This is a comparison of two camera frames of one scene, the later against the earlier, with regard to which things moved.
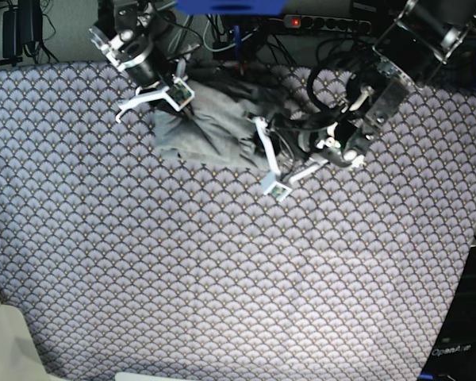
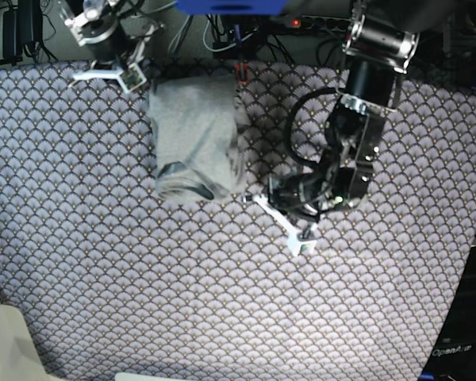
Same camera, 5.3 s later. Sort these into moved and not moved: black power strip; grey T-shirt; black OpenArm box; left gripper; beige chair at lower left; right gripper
Moved: left gripper; right gripper; grey T-shirt
Not moved: beige chair at lower left; black OpenArm box; black power strip
